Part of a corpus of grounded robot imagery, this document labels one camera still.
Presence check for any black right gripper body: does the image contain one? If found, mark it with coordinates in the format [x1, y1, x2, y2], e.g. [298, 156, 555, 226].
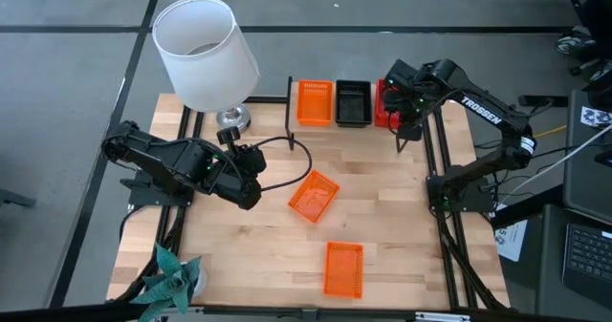
[394, 97, 428, 142]

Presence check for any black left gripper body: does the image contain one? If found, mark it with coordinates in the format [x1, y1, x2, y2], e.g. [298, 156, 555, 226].
[210, 164, 251, 204]

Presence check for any orange plastic slotted basket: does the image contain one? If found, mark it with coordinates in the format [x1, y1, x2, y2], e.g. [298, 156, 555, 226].
[295, 78, 335, 127]
[322, 241, 365, 300]
[287, 169, 341, 225]

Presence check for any wooden shelf with black legs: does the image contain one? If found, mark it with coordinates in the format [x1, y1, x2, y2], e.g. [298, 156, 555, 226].
[285, 75, 416, 154]

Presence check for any white plant pot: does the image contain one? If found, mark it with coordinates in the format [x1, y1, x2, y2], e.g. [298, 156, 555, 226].
[193, 267, 209, 298]

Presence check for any white shade table lamp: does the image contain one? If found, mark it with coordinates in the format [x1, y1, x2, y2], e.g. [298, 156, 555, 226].
[151, 0, 262, 134]

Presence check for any teal artificial plant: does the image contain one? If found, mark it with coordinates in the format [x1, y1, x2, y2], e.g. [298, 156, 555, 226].
[129, 242, 203, 322]

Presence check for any black floor bar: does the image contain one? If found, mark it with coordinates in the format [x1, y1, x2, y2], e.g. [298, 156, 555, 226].
[518, 94, 570, 108]

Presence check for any white paper sheet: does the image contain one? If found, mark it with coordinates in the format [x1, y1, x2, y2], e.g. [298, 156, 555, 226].
[494, 218, 529, 264]

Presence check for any person's shoe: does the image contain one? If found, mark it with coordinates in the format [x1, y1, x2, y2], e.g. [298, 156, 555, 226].
[588, 57, 612, 83]
[557, 25, 598, 56]

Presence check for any white patterned sheet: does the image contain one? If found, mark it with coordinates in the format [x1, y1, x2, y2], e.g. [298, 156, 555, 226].
[579, 105, 612, 129]

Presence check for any black side desk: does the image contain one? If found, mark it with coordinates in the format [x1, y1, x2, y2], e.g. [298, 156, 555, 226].
[535, 90, 612, 322]

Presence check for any black floor foot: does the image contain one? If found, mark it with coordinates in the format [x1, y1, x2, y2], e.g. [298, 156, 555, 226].
[0, 187, 37, 209]

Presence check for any person's leg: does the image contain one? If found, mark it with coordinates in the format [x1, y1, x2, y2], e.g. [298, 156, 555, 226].
[580, 0, 612, 41]

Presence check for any laptop keyboard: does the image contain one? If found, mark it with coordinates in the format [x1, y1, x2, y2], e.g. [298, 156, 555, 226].
[561, 221, 612, 310]

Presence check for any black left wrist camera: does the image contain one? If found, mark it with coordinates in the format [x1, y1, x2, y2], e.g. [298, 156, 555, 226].
[217, 126, 268, 175]

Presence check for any black left camera cable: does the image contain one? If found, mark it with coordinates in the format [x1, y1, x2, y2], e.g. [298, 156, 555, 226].
[248, 135, 314, 193]

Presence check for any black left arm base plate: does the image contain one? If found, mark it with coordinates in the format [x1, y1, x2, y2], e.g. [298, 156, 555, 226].
[119, 168, 195, 207]

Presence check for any black frame cross rail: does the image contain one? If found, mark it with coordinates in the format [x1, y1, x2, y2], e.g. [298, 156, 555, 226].
[246, 95, 434, 106]

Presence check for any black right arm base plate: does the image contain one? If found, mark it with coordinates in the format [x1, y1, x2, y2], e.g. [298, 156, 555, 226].
[426, 176, 493, 214]

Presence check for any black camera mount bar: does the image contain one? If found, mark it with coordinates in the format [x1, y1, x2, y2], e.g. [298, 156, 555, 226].
[0, 302, 612, 322]

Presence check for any yellow power cable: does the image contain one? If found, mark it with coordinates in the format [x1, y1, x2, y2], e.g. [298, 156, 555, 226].
[531, 124, 569, 140]

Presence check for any white desk cable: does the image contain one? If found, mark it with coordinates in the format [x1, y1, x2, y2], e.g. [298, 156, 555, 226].
[506, 123, 612, 199]

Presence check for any silver mount bracket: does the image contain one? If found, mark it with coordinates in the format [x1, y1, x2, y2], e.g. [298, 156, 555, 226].
[414, 311, 472, 322]

